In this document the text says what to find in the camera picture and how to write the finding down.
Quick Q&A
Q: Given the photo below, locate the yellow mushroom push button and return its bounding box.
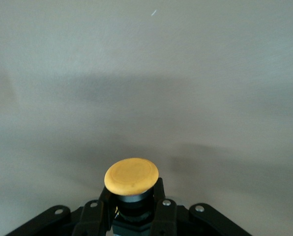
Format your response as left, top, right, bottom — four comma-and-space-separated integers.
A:
104, 157, 160, 236

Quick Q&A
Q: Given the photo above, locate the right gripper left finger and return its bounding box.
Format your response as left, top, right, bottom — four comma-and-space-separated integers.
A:
5, 184, 117, 236

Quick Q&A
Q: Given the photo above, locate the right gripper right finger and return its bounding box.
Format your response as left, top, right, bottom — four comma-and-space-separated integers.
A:
148, 177, 253, 236

